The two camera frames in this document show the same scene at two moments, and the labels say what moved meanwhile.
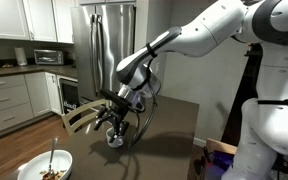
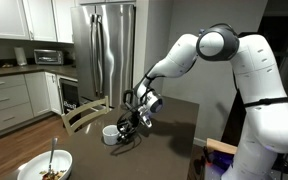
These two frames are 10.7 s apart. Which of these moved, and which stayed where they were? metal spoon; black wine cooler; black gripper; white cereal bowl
Moved: black gripper
Stayed: black wine cooler; metal spoon; white cereal bowl
